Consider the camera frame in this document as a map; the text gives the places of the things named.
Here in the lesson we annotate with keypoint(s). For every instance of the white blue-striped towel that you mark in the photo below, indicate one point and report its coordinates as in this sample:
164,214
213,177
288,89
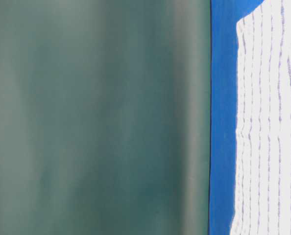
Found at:
262,204

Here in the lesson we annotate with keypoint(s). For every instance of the blue table cloth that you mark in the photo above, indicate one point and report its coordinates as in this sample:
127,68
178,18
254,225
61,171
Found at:
224,48

